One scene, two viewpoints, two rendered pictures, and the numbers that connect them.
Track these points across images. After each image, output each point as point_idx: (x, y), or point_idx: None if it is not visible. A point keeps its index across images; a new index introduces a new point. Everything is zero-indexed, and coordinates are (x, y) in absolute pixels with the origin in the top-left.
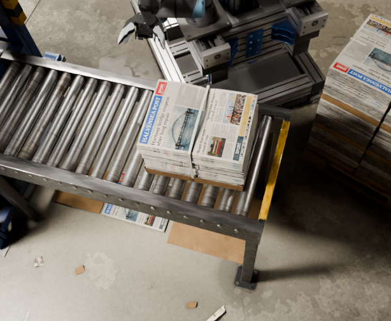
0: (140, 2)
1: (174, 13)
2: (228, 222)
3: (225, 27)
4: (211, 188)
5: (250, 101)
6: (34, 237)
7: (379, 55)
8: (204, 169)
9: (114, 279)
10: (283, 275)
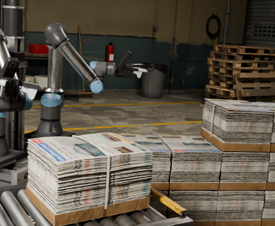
0: (11, 59)
1: (10, 102)
2: (163, 225)
3: (21, 154)
4: (123, 216)
5: (113, 134)
6: None
7: (140, 142)
8: (118, 180)
9: None
10: None
